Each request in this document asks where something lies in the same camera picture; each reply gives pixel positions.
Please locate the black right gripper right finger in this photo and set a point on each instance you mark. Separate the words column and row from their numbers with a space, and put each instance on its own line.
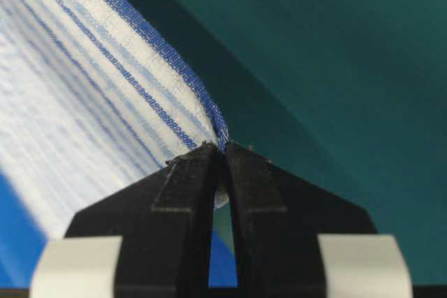
column 294, row 239

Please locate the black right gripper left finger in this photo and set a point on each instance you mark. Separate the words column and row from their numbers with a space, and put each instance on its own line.
column 151, row 239

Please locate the white blue-striped towel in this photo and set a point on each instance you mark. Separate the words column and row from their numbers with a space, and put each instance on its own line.
column 93, row 98

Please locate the green backdrop curtain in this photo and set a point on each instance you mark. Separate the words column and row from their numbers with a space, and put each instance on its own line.
column 348, row 94

